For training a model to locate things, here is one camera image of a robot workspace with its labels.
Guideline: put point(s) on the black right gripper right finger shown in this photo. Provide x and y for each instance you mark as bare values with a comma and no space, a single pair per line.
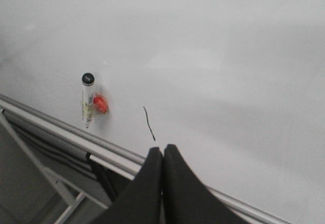
186,199

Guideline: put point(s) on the white whiteboard with aluminium frame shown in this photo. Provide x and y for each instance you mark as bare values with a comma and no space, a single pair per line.
237,85

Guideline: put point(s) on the white desk with metal legs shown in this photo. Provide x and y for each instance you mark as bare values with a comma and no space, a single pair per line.
43,180

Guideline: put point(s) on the white marker with red magnet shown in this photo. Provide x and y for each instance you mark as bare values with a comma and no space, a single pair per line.
93,101

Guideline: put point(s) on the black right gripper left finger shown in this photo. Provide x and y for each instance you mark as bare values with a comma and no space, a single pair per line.
140,202

